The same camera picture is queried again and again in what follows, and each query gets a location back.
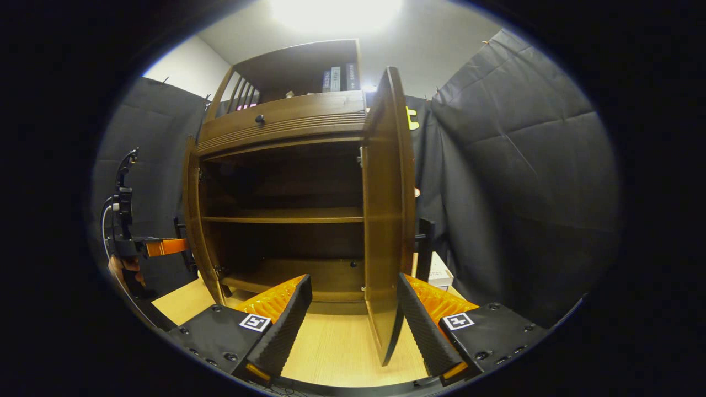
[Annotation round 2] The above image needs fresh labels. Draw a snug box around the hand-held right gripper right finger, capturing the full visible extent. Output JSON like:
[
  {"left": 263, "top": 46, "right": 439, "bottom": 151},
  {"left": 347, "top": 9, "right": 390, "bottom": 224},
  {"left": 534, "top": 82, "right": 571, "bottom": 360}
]
[{"left": 397, "top": 273, "right": 552, "bottom": 387}]

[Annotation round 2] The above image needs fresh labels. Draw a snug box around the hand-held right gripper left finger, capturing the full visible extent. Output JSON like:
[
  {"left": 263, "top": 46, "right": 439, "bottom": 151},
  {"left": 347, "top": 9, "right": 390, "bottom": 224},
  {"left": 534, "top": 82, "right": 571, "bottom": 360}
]
[{"left": 165, "top": 274, "right": 313, "bottom": 384}]

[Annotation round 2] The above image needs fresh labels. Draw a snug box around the wooden cabinet door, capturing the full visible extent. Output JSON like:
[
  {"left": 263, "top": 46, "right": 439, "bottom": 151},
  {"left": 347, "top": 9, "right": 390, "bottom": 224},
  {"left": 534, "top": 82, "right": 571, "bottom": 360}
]
[
  {"left": 174, "top": 135, "right": 227, "bottom": 307},
  {"left": 361, "top": 66, "right": 436, "bottom": 367}
]

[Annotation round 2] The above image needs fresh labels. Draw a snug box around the wooden double-door shoe cabinet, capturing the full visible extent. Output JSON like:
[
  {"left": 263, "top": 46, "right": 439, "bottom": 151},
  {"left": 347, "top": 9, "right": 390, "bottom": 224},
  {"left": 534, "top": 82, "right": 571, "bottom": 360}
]
[{"left": 196, "top": 39, "right": 369, "bottom": 318}]

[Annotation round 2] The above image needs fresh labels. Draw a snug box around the cream paperback book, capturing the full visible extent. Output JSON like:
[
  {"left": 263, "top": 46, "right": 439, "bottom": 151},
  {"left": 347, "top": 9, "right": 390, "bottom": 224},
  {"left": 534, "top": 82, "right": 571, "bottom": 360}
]
[{"left": 428, "top": 251, "right": 454, "bottom": 287}]

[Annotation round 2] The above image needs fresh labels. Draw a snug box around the black backdrop cloth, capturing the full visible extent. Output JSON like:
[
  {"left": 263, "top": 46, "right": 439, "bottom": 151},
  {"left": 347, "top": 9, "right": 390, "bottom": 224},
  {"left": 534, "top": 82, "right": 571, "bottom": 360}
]
[{"left": 91, "top": 28, "right": 624, "bottom": 329}]

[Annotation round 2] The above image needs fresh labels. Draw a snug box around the ceiling light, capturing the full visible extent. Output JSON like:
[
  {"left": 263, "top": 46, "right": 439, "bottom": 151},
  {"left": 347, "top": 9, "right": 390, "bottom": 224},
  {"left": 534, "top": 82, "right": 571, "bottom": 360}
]
[{"left": 270, "top": 0, "right": 403, "bottom": 34}]

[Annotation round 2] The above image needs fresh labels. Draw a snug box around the white cable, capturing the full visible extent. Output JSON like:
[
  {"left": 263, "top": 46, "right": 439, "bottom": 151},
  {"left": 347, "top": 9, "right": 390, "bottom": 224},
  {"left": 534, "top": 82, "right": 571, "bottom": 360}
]
[{"left": 100, "top": 196, "right": 115, "bottom": 260}]

